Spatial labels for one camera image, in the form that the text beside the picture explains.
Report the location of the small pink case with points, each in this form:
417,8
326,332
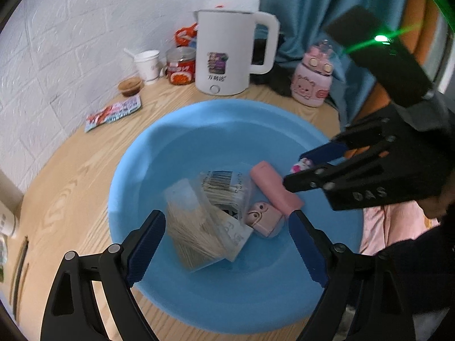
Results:
265,220

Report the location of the orange curtain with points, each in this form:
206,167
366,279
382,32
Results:
419,17

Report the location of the pink cartoon water bottle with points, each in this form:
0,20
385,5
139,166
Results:
309,85

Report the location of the yellow white tissue pack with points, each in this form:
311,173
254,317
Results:
238,236

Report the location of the white electric kettle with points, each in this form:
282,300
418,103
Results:
224,42

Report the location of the black white printed card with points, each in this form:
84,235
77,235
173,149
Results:
229,212

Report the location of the blue curtain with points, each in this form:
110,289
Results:
305,14

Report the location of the red label glass jar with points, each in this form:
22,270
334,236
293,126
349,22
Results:
181,69

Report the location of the green label bottle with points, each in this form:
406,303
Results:
2,263

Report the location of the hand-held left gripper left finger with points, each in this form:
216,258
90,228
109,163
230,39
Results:
145,248

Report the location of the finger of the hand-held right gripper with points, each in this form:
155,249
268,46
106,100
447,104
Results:
327,152
320,179

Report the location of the black cloth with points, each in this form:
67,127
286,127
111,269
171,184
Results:
279,81

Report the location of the small brown sauce cup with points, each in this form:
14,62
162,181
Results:
130,87

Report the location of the small clear plastic bag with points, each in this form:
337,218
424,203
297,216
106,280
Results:
192,227

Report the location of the wooden desktop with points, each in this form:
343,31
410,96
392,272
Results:
71,177

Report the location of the blue plastic basin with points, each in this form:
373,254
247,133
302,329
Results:
213,135

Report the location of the red plastic bag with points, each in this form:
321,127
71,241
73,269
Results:
185,32

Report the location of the pink cylindrical case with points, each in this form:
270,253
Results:
275,188

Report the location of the dark blue cloth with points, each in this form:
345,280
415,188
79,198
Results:
419,273

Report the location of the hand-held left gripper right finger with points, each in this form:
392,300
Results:
309,248

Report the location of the white paper cup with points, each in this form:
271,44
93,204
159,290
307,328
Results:
147,67

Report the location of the red blue snack packet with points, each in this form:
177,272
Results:
113,112

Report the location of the pink cloth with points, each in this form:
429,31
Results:
387,227

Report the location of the white plastic spoon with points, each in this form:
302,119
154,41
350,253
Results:
129,53

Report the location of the stack of paper cups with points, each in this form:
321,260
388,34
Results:
6,220

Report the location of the small pink white toy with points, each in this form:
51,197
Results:
302,165

